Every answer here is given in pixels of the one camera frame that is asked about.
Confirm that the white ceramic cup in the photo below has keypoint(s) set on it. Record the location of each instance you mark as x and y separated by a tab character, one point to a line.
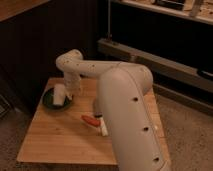
59	94

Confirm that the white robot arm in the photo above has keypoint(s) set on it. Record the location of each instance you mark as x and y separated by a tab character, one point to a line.
121	87

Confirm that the dark ceramic bowl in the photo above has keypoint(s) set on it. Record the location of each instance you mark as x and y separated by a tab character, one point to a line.
47	101

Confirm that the white marker with black cap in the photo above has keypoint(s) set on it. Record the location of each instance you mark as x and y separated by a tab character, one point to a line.
103	127

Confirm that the grey metal beam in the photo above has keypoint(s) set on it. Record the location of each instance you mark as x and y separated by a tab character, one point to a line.
168	68

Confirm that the wooden table board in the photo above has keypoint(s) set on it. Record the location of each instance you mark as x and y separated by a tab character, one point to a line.
61	136

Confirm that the vertical metal pole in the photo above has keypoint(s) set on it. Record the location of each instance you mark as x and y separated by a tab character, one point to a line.
109	21

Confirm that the wooden shelf board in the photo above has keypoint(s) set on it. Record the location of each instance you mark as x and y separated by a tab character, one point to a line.
195	10

